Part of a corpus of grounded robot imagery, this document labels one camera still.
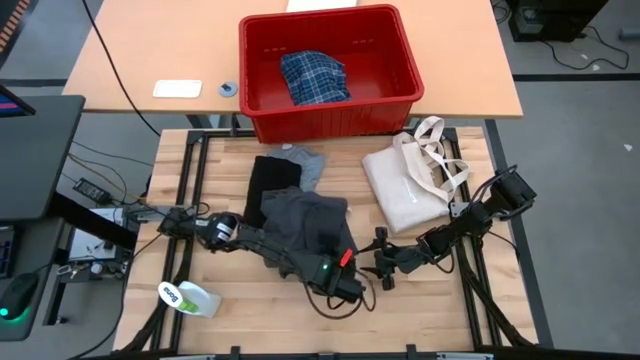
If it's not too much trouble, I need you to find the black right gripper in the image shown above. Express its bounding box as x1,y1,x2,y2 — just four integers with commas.
357,227,426,279

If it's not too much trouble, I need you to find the dark grey garment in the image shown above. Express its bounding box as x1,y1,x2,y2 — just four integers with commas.
259,186,359,272

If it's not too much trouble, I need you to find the grey t-shirt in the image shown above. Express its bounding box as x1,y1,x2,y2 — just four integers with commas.
267,143,328,194

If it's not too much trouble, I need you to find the black garment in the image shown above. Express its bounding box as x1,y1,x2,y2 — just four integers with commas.
243,155,304,229

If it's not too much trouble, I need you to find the blue plaid garment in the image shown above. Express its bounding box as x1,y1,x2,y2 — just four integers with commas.
279,49,352,107

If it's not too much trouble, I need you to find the red plastic laundry bin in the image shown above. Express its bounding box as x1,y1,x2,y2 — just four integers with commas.
237,3,427,146

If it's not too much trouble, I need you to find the beige canvas tote bag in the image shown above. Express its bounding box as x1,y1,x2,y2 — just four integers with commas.
360,115,472,235

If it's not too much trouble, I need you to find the white electronics board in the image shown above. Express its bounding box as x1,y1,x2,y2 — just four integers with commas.
66,207,139,281

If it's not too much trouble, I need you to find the white flat rectangular device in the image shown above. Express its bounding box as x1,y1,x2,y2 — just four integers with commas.
151,78,204,100

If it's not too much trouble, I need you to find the white paper sheet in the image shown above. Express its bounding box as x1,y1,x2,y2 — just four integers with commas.
285,0,360,14

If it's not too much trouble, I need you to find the black power adapter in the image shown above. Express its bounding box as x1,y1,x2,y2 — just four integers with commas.
72,177,111,204

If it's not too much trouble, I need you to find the black computer tower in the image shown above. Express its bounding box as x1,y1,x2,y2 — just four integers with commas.
507,0,609,43

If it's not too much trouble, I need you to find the tan wooden desk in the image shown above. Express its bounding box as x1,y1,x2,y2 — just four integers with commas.
62,0,524,120

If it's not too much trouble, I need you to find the black computer mouse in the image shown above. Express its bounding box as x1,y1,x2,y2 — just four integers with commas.
0,271,41,322

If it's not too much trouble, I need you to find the black side desk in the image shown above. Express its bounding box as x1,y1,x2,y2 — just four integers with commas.
0,94,87,222

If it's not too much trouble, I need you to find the black keyboard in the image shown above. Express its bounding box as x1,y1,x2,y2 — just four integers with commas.
0,224,19,279

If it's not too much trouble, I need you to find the monitor with coloured screen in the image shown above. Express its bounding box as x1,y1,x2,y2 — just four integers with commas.
0,83,37,119

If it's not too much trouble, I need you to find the black device with orange stripes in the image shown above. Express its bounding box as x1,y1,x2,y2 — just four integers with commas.
0,0,32,54

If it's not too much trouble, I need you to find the black aluminium table frame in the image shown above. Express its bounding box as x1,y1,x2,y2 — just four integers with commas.
112,127,540,360

